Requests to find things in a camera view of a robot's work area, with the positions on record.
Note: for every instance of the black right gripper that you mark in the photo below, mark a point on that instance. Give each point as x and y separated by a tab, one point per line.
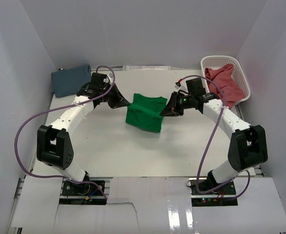
172	109

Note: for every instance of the green t shirt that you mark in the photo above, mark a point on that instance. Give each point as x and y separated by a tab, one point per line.
144	113

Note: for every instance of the white paper sheet front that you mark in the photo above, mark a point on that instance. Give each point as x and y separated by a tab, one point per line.
151	205

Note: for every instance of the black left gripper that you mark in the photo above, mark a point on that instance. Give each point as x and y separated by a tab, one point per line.
119	101

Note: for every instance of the white perforated plastic basket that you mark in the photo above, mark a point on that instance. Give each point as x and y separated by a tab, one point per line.
216	62

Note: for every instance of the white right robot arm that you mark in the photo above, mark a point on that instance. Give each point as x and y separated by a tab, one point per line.
248	145

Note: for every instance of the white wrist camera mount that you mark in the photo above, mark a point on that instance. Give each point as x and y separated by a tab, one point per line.
110	78
178	84

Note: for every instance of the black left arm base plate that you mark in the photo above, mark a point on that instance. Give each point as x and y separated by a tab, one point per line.
82	194

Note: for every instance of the pink t shirt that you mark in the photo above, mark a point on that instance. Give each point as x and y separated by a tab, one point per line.
222	78

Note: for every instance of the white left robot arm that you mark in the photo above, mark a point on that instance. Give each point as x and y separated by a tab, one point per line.
54	146

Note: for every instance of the folded blue t shirt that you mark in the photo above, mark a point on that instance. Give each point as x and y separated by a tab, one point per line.
67	82

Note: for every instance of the white paper label strip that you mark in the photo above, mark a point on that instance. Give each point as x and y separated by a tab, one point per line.
145	67

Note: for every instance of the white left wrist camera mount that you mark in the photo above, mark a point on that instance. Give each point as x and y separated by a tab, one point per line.
110	78

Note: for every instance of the aluminium table edge rail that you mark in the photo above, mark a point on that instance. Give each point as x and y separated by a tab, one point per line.
258	171

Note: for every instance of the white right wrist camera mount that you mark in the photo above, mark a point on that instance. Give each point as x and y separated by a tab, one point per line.
178	84

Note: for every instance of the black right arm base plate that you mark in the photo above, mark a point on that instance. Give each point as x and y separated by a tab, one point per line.
225	196

